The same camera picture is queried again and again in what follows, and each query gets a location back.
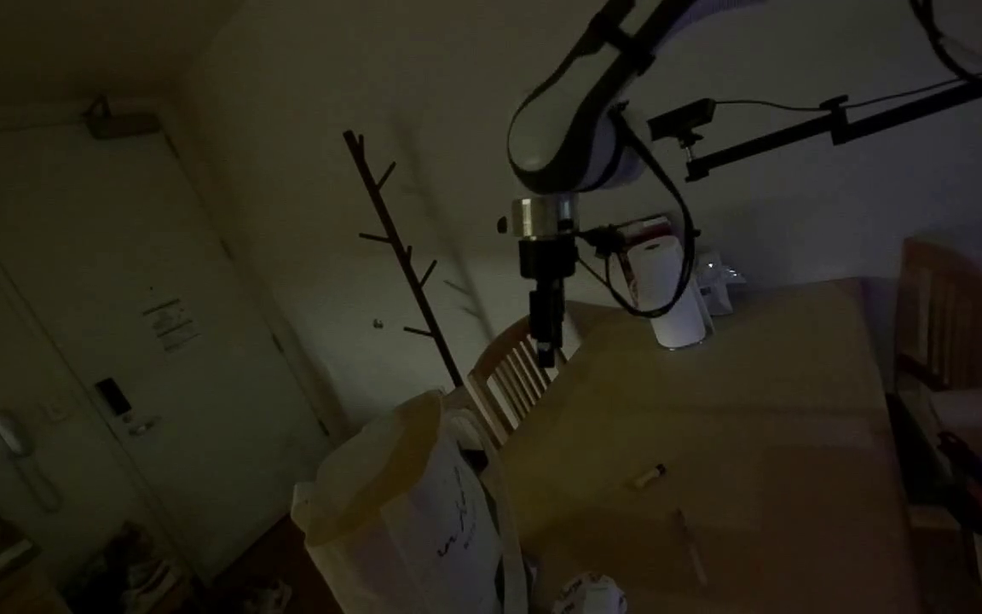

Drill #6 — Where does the dark coat rack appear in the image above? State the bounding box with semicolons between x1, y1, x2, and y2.
343;130;465;390

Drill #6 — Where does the pale thin stick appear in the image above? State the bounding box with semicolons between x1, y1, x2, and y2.
677;510;710;589

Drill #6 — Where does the camera on mount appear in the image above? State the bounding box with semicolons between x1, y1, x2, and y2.
648;43;982;182

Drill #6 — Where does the paper notice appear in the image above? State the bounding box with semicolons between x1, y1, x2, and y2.
142;298;203;354

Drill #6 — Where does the door handle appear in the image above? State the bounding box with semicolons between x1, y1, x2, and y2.
0;413;63;514

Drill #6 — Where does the round white printed packet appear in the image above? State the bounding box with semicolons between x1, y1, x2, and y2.
552;572;629;614

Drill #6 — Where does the wooden slatted chair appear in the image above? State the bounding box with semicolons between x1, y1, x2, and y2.
465;313;582;450

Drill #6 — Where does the door closer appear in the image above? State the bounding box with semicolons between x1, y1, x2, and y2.
84;94;162;141

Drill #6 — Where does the white paper towel roll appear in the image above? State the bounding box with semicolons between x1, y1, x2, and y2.
627;236;708;350

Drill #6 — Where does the door lock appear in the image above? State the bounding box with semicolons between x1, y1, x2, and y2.
94;377;161;438

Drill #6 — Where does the white door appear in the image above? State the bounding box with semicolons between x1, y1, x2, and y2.
0;126;332;584

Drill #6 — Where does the white bag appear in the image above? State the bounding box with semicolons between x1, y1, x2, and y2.
290;390;536;614

